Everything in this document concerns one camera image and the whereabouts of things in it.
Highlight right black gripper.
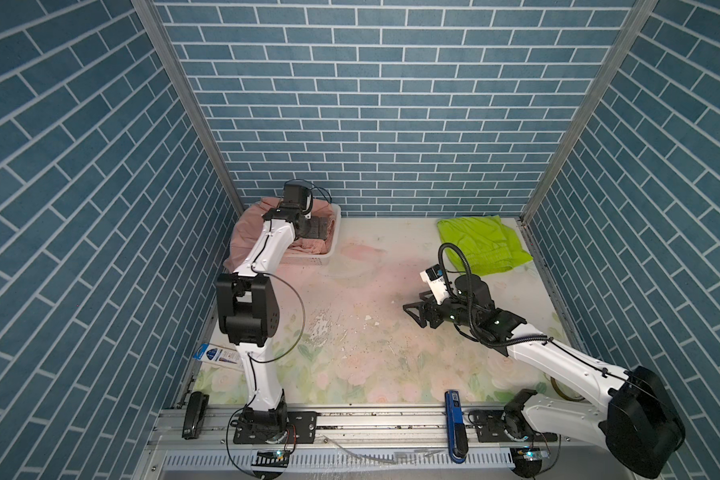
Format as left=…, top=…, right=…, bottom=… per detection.
left=402, top=288, right=478, bottom=330

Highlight white plastic basket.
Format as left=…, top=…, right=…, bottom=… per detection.
left=281, top=200, right=341, bottom=266

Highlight neon green shorts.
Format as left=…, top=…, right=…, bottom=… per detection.
left=437, top=216, right=533, bottom=276

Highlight pink shorts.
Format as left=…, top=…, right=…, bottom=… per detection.
left=223, top=197, right=304, bottom=276

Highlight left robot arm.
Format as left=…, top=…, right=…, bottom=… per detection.
left=216, top=207, right=332, bottom=431

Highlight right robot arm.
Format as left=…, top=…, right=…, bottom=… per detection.
left=403, top=267, right=686, bottom=479

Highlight brown tape roll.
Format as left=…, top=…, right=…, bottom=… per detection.
left=550, top=378, right=585, bottom=402

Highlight blue handheld tool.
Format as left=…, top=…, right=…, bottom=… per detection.
left=444, top=390, right=469, bottom=464

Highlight black stapler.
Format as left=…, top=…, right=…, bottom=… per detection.
left=182, top=391, right=209, bottom=440

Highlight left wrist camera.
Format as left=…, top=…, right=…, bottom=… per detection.
left=281, top=182, right=314, bottom=215

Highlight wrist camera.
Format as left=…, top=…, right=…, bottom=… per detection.
left=281, top=182, right=314, bottom=215
left=420, top=265, right=450, bottom=305

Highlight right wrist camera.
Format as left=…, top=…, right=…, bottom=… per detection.
left=420, top=265, right=450, bottom=305

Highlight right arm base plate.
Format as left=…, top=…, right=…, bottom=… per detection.
left=467, top=409, right=558, bottom=444

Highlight aluminium front rail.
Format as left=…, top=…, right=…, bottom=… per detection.
left=147, top=396, right=606, bottom=450

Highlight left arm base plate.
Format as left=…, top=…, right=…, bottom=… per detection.
left=231, top=407, right=318, bottom=446

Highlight white slotted cable duct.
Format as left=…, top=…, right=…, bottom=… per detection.
left=162, top=447, right=515, bottom=473

